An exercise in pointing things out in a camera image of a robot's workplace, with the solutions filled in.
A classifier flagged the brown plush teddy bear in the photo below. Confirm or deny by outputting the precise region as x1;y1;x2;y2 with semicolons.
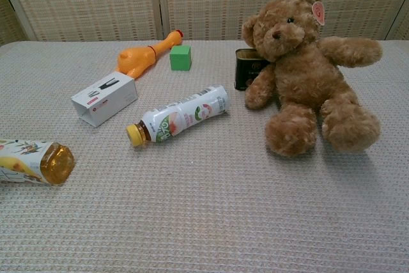
242;0;383;158

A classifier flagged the orange rubber chicken toy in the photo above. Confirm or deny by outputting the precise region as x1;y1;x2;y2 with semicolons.
115;29;185;81

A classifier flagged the yellow-capped tea bottle white label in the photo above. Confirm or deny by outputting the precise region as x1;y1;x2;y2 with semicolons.
125;84;231;148

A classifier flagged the green cube block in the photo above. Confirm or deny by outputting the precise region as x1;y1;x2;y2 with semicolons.
169;45;192;72

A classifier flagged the black and gold tin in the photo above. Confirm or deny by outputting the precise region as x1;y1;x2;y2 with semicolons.
234;47;268;91

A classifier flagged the beige waffle-weave tablecloth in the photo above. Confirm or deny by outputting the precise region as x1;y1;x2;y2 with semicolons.
0;40;409;273

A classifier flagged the white cardboard product box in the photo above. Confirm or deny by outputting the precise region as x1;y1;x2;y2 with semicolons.
70;72;139;128

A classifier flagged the pink hang tag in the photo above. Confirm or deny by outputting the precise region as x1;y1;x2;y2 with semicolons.
311;0;326;27

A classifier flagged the yellow juice bottle illustrated label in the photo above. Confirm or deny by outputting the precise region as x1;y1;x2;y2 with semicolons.
0;138;77;187

